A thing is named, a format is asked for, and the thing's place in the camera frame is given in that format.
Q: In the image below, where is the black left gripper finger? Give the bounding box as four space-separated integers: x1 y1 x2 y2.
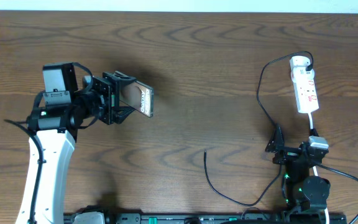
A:
113 71 137 83
112 106 135 124

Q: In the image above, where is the black charging cable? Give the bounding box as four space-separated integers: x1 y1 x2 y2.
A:
203 50 314 207

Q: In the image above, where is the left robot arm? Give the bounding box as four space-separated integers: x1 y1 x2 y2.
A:
16 62 136 223

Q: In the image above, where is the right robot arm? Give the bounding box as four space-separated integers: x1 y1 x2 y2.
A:
265 125 331 223

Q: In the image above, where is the white USB charger plug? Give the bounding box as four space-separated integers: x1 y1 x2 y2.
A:
290 55 311 71

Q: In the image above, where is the white power strip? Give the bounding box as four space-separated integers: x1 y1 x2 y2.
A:
291 67 319 114

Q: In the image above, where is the black right camera cable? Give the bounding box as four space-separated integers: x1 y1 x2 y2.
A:
312 160 358 224

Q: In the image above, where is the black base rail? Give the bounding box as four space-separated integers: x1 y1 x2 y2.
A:
63 212 347 224

